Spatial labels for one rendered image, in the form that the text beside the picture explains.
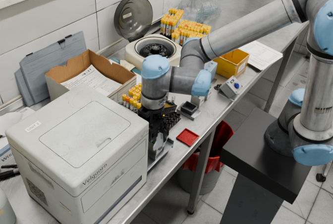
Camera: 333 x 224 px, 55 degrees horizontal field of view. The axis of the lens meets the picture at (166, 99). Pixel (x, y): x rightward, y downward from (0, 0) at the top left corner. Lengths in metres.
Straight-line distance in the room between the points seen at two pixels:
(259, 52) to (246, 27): 0.93
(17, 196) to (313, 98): 0.94
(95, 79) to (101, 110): 0.51
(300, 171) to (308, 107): 0.34
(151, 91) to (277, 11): 0.39
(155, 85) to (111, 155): 0.22
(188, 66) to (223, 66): 0.70
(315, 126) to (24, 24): 1.04
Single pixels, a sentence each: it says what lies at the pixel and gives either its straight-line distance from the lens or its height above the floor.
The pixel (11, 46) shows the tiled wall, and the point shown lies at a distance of 1.31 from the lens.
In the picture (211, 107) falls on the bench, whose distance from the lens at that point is 1.42.
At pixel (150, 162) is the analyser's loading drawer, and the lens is 1.14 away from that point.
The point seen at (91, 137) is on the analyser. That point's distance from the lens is 0.87.
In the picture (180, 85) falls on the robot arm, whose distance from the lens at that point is 0.86.
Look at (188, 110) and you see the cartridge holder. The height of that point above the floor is 0.91.
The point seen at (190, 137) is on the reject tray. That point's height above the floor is 0.88.
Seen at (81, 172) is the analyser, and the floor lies 1.17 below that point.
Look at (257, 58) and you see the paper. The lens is 1.78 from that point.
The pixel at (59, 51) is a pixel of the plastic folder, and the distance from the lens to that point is 1.44.
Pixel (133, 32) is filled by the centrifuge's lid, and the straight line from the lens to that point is 1.65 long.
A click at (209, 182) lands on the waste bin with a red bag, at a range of 2.04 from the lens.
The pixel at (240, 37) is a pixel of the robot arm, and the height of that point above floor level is 1.38.
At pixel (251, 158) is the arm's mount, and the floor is 0.94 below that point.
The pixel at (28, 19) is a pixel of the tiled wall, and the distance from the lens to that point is 1.32.
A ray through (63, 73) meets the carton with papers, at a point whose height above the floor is 0.98.
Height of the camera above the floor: 1.82
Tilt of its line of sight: 42 degrees down
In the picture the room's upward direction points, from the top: 5 degrees clockwise
